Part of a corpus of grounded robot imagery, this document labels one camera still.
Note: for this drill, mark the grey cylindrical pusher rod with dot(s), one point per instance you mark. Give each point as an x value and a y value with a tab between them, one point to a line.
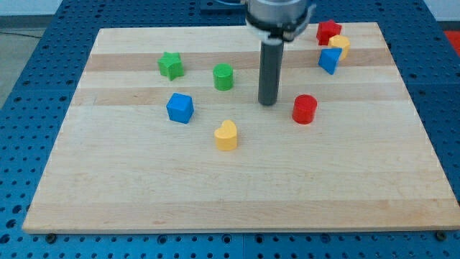
269	73

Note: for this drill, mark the red cylinder block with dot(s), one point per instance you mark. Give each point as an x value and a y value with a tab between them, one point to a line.
304	109

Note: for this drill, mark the blue triangle block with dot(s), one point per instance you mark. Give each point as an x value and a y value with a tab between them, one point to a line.
329	59

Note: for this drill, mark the green cylinder block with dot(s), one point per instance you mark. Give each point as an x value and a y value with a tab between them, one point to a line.
223	79

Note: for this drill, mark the red star block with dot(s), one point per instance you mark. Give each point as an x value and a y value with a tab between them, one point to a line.
326	30

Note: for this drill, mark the yellow hexagon block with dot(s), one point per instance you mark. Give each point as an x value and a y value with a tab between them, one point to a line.
340	41

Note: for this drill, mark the yellow heart block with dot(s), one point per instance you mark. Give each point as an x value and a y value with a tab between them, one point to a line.
226	136

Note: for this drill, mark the green star block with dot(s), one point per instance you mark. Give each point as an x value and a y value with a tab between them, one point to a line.
170	65

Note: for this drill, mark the blue cube block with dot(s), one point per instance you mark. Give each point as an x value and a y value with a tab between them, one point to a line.
180	108

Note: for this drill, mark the wooden board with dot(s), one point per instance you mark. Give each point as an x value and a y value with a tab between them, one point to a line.
120	165

